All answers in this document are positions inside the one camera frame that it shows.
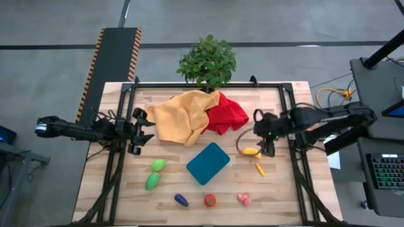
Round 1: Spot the backlit black keyboard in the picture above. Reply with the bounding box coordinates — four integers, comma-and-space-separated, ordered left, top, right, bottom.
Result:
366, 153, 404, 190

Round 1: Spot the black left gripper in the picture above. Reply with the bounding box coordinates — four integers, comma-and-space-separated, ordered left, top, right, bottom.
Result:
115, 107, 157, 156

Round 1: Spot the green potted plant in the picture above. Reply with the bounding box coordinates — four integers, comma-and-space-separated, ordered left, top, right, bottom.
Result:
175, 33, 237, 94

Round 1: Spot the grey desk with keyboard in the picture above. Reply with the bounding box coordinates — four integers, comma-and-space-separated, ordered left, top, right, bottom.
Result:
356, 137, 404, 219

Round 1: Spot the yellow toy banana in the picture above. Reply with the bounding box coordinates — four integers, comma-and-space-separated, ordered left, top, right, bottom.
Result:
241, 146, 263, 160

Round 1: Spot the round green toy fruit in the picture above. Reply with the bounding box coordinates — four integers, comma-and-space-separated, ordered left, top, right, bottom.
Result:
151, 158, 167, 173

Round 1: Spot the black monitor blue screen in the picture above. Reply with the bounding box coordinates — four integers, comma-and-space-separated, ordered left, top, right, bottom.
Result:
381, 99, 404, 119

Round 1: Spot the grey side stand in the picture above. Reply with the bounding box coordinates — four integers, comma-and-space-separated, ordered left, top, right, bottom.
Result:
0, 141, 51, 227

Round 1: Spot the black device blue screen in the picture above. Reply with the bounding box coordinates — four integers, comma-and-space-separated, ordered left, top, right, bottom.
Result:
0, 125, 18, 146

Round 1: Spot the purple toy eggplant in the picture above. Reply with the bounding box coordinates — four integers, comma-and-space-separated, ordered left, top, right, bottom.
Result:
174, 193, 190, 208

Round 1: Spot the grey desk with monitor pole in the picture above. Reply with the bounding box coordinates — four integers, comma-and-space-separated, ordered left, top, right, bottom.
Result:
349, 57, 404, 141

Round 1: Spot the black hazard-striped floor mat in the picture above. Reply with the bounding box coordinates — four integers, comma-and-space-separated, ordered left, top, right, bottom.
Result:
71, 27, 143, 141

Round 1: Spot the long green toy fruit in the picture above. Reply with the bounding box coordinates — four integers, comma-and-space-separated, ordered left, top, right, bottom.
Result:
145, 172, 161, 191

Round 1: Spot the yellow cable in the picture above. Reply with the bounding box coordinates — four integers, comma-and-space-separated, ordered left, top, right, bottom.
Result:
316, 88, 353, 110

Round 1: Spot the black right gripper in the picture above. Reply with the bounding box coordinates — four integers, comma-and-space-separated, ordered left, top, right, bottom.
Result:
253, 112, 287, 158

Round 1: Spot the black metal table frame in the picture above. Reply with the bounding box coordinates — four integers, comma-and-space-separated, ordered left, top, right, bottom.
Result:
71, 75, 348, 227

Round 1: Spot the white paper sheet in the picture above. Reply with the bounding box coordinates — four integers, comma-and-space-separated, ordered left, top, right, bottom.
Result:
323, 134, 342, 170

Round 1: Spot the yellow cloth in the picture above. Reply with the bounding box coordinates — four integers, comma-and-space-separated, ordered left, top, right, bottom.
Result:
146, 90, 221, 148

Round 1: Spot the red toy tomato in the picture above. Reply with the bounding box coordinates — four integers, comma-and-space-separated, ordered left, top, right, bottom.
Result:
203, 194, 218, 209

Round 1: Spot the teal plastic tupperware container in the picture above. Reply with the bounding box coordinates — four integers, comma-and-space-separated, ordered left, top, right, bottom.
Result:
186, 142, 231, 186

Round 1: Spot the red cloth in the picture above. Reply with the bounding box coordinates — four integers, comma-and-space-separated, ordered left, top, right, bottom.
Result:
201, 91, 250, 136

